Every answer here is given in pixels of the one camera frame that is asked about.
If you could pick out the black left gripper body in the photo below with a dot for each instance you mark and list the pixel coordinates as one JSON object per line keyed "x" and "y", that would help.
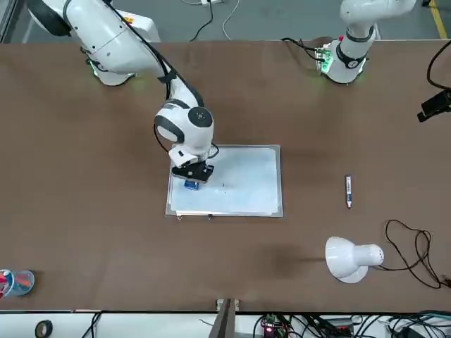
{"x": 438, "y": 104}

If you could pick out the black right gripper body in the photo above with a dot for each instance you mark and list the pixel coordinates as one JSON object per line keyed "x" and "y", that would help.
{"x": 194, "y": 172}

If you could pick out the blue plastic eraser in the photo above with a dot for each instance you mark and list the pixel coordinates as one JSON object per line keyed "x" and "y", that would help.
{"x": 192, "y": 186}

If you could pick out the blue white whiteboard marker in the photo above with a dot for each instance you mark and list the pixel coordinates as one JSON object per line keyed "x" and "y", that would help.
{"x": 349, "y": 190}

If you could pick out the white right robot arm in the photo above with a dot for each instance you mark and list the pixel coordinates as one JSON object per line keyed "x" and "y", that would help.
{"x": 105, "y": 38}

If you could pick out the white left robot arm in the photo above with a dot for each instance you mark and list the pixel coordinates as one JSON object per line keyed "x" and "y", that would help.
{"x": 356, "y": 45}

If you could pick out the silver framed whiteboard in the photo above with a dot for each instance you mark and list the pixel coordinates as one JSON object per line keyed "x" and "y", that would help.
{"x": 246, "y": 176}

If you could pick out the small circuit board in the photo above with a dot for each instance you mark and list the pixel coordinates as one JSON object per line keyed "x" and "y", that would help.
{"x": 269, "y": 325}

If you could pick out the white floor power strip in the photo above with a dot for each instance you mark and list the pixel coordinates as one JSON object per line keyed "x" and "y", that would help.
{"x": 211, "y": 2}

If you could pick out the white desk lamp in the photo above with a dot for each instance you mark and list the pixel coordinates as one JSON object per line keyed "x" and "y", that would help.
{"x": 345, "y": 257}

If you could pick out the clear plastic pen cup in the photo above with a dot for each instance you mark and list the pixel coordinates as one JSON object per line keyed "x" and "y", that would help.
{"x": 21, "y": 283}

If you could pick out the black tape roll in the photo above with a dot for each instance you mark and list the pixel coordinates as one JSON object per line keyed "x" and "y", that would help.
{"x": 37, "y": 329}

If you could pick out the aluminium frame post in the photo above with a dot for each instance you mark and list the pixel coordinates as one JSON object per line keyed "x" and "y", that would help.
{"x": 228, "y": 317}

